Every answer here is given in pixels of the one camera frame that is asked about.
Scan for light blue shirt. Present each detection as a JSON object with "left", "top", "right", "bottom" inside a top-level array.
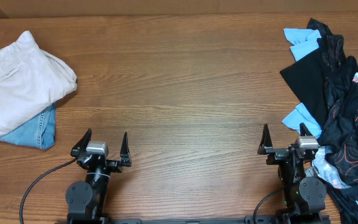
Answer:
[{"left": 282, "top": 28, "right": 322, "bottom": 138}]

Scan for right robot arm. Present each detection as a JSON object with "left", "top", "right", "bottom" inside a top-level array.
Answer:
[{"left": 252, "top": 123, "right": 331, "bottom": 224}]

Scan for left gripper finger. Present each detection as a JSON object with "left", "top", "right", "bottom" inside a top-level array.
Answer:
[
  {"left": 71, "top": 128, "right": 92, "bottom": 152},
  {"left": 120, "top": 132, "right": 130, "bottom": 157}
]

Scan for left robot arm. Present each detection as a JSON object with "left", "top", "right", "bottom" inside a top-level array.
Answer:
[{"left": 65, "top": 129, "right": 132, "bottom": 223}]

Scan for folded blue jeans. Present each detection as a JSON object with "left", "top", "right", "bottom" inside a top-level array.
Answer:
[{"left": 0, "top": 103, "right": 56, "bottom": 149}]

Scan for folded beige trousers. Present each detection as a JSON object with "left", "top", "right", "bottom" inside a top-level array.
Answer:
[{"left": 0, "top": 31, "right": 77, "bottom": 137}]

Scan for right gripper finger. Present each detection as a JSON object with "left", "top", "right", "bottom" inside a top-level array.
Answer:
[
  {"left": 300, "top": 123, "right": 312, "bottom": 136},
  {"left": 259, "top": 124, "right": 273, "bottom": 149}
]

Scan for black orange patterned jersey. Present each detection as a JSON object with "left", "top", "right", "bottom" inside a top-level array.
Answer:
[{"left": 308, "top": 19, "right": 358, "bottom": 223}]

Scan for plain black garment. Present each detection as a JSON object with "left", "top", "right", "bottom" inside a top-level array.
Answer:
[{"left": 280, "top": 49, "right": 328, "bottom": 128}]

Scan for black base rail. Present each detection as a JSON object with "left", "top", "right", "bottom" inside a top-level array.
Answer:
[{"left": 56, "top": 215, "right": 331, "bottom": 224}]

